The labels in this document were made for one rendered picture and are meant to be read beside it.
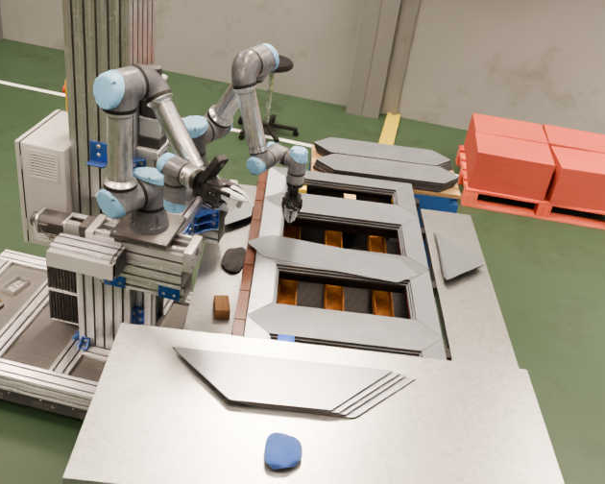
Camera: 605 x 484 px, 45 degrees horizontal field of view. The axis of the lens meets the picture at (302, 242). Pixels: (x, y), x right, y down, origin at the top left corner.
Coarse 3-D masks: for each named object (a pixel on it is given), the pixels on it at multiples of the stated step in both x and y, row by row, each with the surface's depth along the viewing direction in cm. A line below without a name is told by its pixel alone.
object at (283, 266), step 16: (368, 192) 371; (384, 192) 372; (352, 224) 343; (368, 224) 343; (384, 224) 344; (400, 240) 335; (400, 256) 320; (288, 272) 304; (304, 272) 305; (320, 272) 305; (336, 272) 305; (416, 272) 312; (272, 336) 267; (384, 352) 268; (400, 352) 269; (416, 352) 269
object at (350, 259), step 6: (348, 252) 318; (354, 252) 319; (360, 252) 319; (342, 258) 313; (348, 258) 314; (354, 258) 314; (360, 258) 315; (342, 264) 309; (348, 264) 310; (354, 264) 311; (342, 270) 306; (348, 270) 306; (354, 270) 307
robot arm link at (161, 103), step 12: (156, 72) 246; (156, 84) 244; (156, 96) 245; (168, 96) 247; (156, 108) 247; (168, 108) 247; (168, 120) 247; (180, 120) 249; (168, 132) 248; (180, 132) 248; (180, 144) 248; (192, 144) 250; (180, 156) 249; (192, 156) 248; (204, 168) 250
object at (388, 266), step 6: (384, 258) 317; (390, 258) 318; (396, 258) 318; (384, 264) 313; (390, 264) 314; (396, 264) 315; (378, 270) 309; (384, 270) 310; (390, 270) 310; (396, 270) 311; (378, 276) 306; (384, 276) 306; (390, 276) 307; (396, 276) 307
